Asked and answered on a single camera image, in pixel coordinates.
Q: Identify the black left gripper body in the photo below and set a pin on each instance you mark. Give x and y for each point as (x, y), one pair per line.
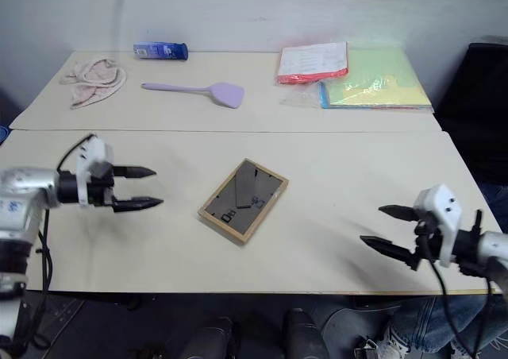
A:
(101, 186)

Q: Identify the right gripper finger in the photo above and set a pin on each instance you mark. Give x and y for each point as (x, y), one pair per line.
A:
(399, 212)
(391, 249)

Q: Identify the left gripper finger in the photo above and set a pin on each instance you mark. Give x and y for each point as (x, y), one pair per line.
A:
(133, 172)
(137, 204)

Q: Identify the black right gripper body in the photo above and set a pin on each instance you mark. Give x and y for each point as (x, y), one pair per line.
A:
(428, 238)

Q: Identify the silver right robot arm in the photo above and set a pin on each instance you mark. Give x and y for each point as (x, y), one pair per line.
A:
(490, 245)

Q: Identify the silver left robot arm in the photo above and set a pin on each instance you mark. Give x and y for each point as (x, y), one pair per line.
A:
(24, 188)

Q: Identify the person's blue jeans leg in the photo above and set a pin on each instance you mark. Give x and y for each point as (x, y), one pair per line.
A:
(420, 323)

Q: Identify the grey rounded base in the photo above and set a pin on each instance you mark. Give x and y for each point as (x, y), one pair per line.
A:
(357, 327)

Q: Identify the pink crumpled cloth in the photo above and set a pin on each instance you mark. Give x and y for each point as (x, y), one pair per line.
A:
(95, 81)

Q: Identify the blue object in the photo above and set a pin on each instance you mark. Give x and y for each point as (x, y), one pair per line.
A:
(2, 133)

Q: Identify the dark rounded shape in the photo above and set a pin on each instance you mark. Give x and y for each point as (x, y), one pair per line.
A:
(208, 339)
(305, 333)

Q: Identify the purple silicone spatula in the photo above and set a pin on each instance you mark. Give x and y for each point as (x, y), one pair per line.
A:
(222, 92)

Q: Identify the coloured paper stack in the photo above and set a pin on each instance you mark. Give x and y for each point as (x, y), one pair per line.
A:
(381, 85)

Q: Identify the black chair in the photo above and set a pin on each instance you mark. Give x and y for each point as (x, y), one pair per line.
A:
(482, 109)

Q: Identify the clear plastic bag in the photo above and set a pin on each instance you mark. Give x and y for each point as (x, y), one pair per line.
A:
(299, 96)

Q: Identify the red-edged paper packet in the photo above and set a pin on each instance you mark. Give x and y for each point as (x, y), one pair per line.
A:
(313, 61)

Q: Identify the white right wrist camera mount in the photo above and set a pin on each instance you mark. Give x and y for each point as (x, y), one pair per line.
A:
(442, 208)

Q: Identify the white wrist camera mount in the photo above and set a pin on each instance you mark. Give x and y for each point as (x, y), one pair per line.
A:
(442, 208)
(92, 152)

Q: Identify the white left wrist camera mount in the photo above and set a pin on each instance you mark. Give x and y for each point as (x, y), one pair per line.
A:
(92, 152)

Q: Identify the wooden picture frame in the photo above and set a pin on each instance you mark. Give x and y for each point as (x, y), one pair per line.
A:
(243, 200)

